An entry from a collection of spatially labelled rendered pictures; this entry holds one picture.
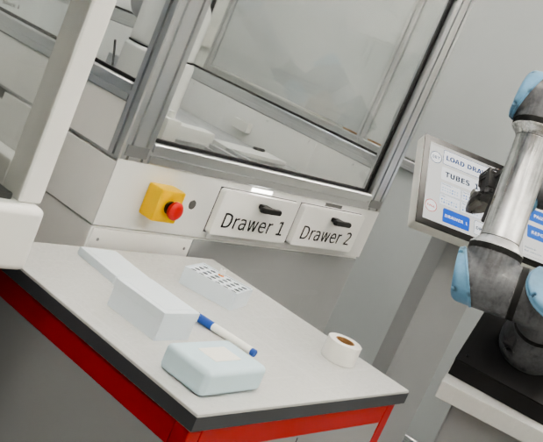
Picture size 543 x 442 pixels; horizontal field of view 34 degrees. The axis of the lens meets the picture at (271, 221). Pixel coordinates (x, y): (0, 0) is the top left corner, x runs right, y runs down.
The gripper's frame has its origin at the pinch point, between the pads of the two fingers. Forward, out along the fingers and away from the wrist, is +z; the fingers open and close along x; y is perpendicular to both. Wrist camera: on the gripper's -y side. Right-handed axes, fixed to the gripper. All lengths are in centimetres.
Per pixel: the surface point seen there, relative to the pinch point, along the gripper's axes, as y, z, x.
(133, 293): -80, -56, 97
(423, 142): 22.9, 8.1, 13.6
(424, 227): -4.9, 9.1, 9.1
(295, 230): -29, -4, 53
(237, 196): -35, -20, 74
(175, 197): -47, -31, 90
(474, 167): 21.5, 7.3, -4.5
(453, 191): 9.8, 7.4, 1.8
